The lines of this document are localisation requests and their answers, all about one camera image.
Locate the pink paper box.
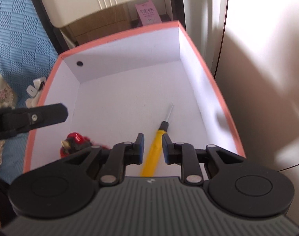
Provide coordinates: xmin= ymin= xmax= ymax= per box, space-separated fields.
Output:
xmin=135 ymin=0 xmax=162 ymax=26

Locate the pink white cardboard box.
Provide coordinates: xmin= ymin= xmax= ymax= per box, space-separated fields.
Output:
xmin=23 ymin=21 xmax=244 ymax=172

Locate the black sofa frame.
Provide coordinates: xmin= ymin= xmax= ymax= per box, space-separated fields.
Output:
xmin=31 ymin=0 xmax=76 ymax=54

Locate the beige cabinet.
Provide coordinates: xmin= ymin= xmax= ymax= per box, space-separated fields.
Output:
xmin=33 ymin=0 xmax=175 ymax=46

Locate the white charger adapter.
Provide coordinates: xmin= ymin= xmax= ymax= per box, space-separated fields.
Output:
xmin=26 ymin=77 xmax=46 ymax=108

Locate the yellow handled screwdriver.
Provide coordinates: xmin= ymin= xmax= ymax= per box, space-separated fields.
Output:
xmin=140 ymin=103 xmax=174 ymax=177

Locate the red black small toy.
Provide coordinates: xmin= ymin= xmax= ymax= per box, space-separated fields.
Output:
xmin=60 ymin=132 xmax=110 ymax=158

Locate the blue textured sofa cover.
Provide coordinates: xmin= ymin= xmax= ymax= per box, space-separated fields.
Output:
xmin=0 ymin=0 xmax=60 ymax=185

